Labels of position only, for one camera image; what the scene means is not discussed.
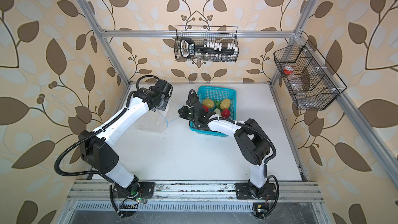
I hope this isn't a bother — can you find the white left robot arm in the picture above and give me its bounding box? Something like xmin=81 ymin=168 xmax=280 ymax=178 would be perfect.
xmin=54 ymin=75 xmax=173 ymax=189

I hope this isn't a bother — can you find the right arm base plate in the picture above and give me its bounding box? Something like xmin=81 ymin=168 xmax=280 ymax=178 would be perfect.
xmin=235 ymin=181 xmax=278 ymax=200

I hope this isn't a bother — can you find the back black wire basket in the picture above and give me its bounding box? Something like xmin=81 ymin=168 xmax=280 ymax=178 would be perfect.
xmin=174 ymin=24 xmax=239 ymax=63

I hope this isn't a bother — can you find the yellow toy lemon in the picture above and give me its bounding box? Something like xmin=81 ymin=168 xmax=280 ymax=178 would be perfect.
xmin=202 ymin=98 xmax=215 ymax=110

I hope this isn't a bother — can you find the side black wire basket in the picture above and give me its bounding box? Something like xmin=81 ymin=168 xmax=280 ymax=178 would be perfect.
xmin=273 ymin=40 xmax=347 ymax=111

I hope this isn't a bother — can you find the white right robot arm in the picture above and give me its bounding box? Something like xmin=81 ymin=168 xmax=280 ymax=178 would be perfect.
xmin=178 ymin=89 xmax=279 ymax=199

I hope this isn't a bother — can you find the yellow toy potato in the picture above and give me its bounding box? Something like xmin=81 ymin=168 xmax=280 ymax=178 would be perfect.
xmin=219 ymin=99 xmax=231 ymax=110

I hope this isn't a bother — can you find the white toy radish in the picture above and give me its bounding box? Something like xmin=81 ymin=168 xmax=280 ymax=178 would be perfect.
xmin=214 ymin=108 xmax=221 ymax=117

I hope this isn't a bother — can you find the red toy apple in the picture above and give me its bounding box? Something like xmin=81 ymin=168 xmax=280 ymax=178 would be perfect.
xmin=221 ymin=109 xmax=231 ymax=118

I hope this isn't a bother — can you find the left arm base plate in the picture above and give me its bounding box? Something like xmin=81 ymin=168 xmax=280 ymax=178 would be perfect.
xmin=112 ymin=181 xmax=155 ymax=199

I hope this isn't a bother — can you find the teal plastic basket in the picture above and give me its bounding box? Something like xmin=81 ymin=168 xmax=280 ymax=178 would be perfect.
xmin=188 ymin=86 xmax=240 ymax=137

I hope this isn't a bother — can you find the red capped clear bottle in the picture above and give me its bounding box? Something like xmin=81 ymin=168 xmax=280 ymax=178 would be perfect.
xmin=284 ymin=66 xmax=300 ymax=83

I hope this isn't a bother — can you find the clear zip top bag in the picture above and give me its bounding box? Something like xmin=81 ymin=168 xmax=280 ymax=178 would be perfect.
xmin=133 ymin=100 xmax=170 ymax=133

